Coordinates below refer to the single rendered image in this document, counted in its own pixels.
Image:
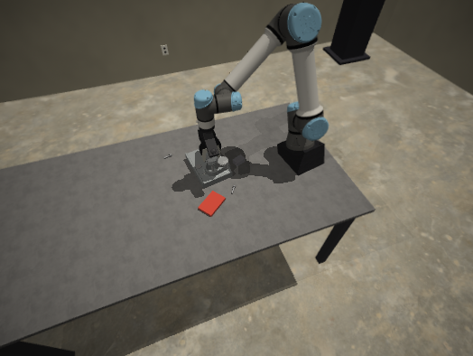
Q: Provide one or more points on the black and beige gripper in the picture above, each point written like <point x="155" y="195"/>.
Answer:
<point x="202" y="147"/>

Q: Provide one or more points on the grey toothed gear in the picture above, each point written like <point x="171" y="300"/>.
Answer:
<point x="212" y="160"/>

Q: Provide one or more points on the red flat square plate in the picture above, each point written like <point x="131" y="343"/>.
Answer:
<point x="211" y="203"/>

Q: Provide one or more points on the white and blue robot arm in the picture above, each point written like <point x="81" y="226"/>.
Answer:
<point x="298" y="25"/>

